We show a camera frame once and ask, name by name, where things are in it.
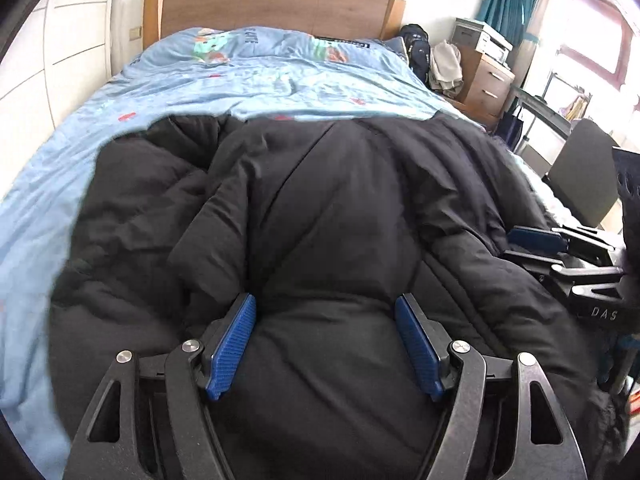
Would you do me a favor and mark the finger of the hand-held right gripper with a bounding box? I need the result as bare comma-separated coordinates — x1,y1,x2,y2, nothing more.
509,226,618,263
500,249,626,288

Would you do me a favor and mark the black puffer jacket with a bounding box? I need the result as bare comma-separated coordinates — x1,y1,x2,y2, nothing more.
47,112,631,480

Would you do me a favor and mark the black backpack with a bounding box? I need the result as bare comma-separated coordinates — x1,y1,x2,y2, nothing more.
399,24,432,88

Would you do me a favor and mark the black desk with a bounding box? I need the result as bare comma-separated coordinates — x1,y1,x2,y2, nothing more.
510,85,586,136

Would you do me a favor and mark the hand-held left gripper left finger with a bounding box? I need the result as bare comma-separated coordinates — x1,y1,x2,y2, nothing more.
62,292,258,480

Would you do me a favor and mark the white printer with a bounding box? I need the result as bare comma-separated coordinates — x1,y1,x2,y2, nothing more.
475,30,514,66

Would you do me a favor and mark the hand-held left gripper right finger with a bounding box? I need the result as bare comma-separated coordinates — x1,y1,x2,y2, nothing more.
394,293,588,480

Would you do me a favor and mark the blue printed duvet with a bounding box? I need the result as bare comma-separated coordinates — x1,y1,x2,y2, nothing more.
0,26,561,466

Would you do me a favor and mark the dark blue bag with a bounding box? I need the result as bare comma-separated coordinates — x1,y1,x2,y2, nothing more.
495,102,526,148

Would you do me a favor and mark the white wardrobe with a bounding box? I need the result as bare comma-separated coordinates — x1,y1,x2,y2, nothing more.
0,0,123,131

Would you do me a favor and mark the wooden headboard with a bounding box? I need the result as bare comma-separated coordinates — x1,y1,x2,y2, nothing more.
143,0,407,51

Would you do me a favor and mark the grey clothes pile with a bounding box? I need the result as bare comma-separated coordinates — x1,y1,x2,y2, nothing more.
429,40,463,97

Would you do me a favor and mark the wooden drawer chest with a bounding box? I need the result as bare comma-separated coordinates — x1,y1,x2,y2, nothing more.
447,45,516,128

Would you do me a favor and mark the black chair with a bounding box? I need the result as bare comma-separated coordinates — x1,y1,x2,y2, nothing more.
542,119,626,228

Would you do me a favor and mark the window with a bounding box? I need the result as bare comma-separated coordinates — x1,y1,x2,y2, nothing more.
555,0,640,151

